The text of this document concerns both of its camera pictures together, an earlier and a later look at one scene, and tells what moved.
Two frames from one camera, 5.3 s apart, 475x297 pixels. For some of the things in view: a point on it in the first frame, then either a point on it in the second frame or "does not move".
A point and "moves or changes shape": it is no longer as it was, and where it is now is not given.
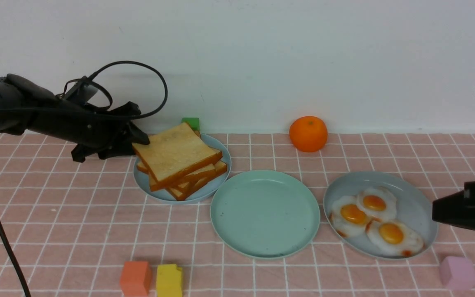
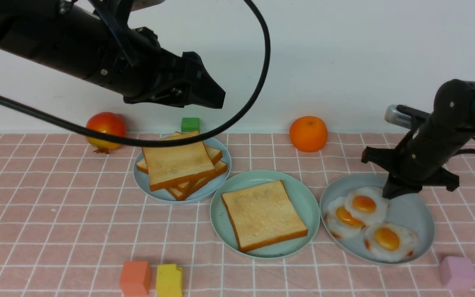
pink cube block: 458,272 does not move
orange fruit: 308,134 does not move
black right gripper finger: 450,210 → 394,186
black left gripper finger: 136,136 → 204,90
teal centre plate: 264,214 does not move
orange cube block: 135,279 does not move
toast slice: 176,152 → 262,215
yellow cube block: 169,281 does not move
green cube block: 193,122 does not move
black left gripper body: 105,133 → 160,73
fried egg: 378,203 moves or changes shape
